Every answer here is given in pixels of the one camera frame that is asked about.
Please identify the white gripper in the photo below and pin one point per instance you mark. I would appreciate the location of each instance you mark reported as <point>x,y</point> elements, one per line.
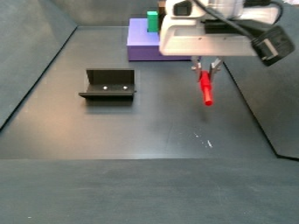
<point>187,37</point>

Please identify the red peg object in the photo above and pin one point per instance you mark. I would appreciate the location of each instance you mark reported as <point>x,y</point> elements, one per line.
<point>206,88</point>

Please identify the purple board base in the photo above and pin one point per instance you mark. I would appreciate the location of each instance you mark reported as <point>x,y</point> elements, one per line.
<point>143,43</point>

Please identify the left green block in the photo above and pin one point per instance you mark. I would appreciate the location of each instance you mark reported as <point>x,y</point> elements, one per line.
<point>152,26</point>

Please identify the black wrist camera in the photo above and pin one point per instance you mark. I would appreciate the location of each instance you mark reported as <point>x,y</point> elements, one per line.
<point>272,46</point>

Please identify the black angle bracket holder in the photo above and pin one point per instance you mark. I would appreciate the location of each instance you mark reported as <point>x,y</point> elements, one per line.
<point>109,83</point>

